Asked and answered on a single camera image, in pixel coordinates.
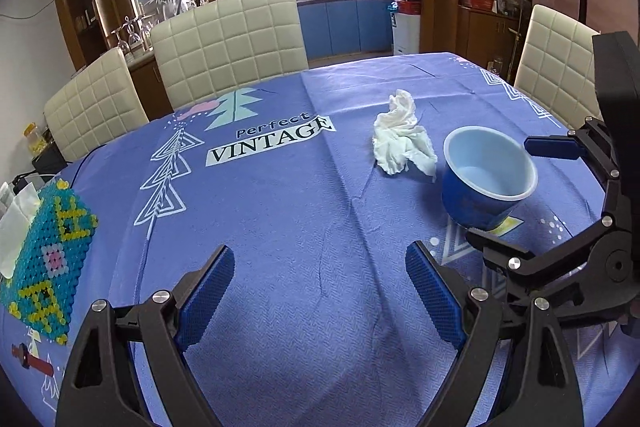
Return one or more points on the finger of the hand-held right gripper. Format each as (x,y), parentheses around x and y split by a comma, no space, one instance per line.
(500,252)
(550,147)

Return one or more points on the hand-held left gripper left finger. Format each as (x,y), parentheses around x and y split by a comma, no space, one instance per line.
(207,292)

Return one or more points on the cream quilted dining chair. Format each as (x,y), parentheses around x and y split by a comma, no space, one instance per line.
(230,47)
(555,57)
(95,107)

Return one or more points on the blue paper cup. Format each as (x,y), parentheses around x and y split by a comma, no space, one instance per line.
(475,202)

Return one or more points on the beaded teal tissue box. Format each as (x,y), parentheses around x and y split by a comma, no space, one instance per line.
(45,257)

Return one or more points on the crumpled white tissue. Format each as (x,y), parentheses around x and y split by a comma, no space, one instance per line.
(400,142)

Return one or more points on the blue kitchen base cabinets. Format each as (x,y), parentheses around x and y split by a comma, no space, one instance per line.
(345,27)

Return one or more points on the row of hanging wine glasses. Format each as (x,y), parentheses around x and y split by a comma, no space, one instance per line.
(132,34)

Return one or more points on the yellow plastic jar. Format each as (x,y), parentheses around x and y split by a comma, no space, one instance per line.
(35,139)

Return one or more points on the blue printed tablecloth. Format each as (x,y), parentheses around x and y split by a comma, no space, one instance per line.
(300,217)

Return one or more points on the small black box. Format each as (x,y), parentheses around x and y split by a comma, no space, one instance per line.
(48,159)

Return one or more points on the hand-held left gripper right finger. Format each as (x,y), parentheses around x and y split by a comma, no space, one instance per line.
(432,289)

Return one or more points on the white water dispenser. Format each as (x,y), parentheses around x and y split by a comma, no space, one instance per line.
(406,29)

